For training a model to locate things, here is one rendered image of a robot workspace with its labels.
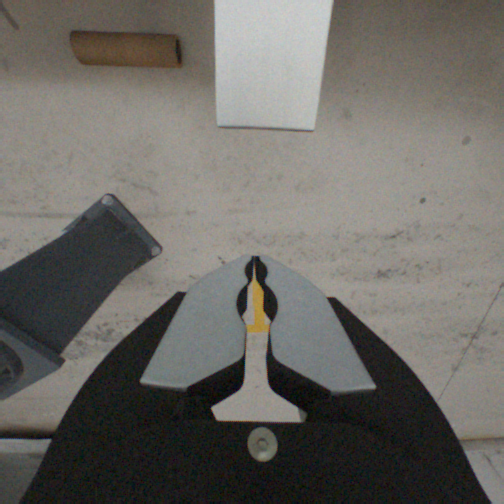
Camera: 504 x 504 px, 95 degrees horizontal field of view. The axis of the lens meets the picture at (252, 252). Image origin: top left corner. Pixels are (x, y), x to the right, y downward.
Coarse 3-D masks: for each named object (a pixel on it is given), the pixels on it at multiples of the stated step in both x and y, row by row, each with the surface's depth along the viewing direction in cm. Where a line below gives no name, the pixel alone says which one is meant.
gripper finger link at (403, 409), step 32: (352, 320) 8; (384, 352) 7; (384, 384) 6; (416, 384) 6; (352, 416) 6; (384, 416) 6; (416, 416) 6; (416, 448) 5; (448, 448) 5; (448, 480) 5
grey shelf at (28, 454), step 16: (0, 448) 170; (16, 448) 170; (32, 448) 169; (0, 464) 183; (16, 464) 183; (32, 464) 182; (0, 480) 181; (16, 480) 181; (0, 496) 172; (16, 496) 172
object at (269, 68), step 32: (224, 0) 6; (256, 0) 6; (288, 0) 6; (320, 0) 6; (224, 32) 6; (256, 32) 6; (288, 32) 6; (320, 32) 6; (224, 64) 6; (256, 64) 6; (288, 64) 6; (320, 64) 6; (224, 96) 7; (256, 96) 7; (288, 96) 7; (256, 128) 7; (288, 128) 7
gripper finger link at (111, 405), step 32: (160, 320) 8; (128, 352) 7; (96, 384) 6; (128, 384) 6; (64, 416) 5; (96, 416) 5; (128, 416) 5; (160, 416) 5; (64, 448) 5; (96, 448) 5; (32, 480) 4; (64, 480) 4
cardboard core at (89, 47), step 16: (80, 32) 66; (96, 32) 66; (112, 32) 66; (128, 32) 67; (80, 48) 66; (96, 48) 66; (112, 48) 66; (128, 48) 66; (144, 48) 66; (160, 48) 66; (176, 48) 72; (96, 64) 71; (112, 64) 70; (128, 64) 70; (144, 64) 70; (160, 64) 70; (176, 64) 70
